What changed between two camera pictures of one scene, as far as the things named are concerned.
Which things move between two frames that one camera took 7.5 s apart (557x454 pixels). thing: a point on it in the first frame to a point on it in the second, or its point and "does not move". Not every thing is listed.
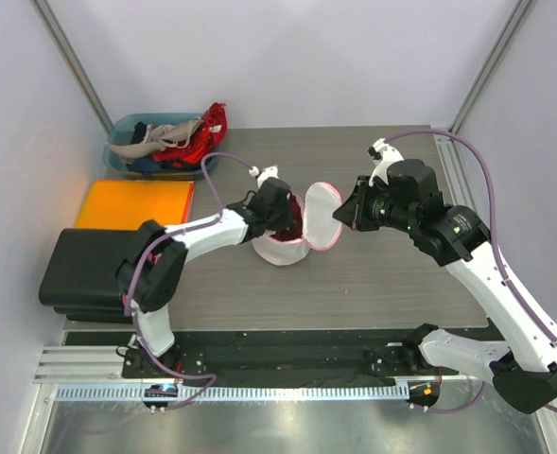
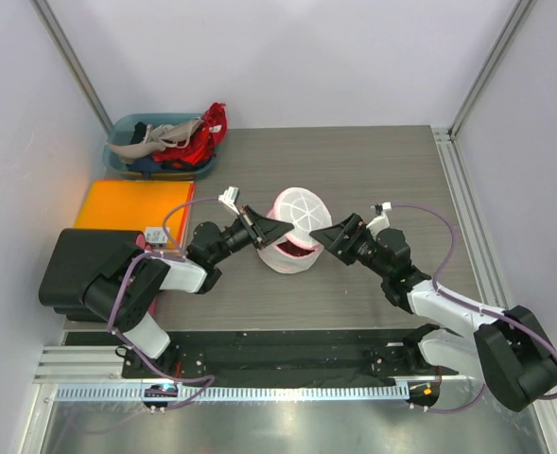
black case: (79, 279) does not move
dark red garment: (295, 233) to (291, 250)
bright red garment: (203, 144) does not move
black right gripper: (355, 215) to (333, 237)
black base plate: (345, 358) does not move
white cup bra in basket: (157, 138) does not move
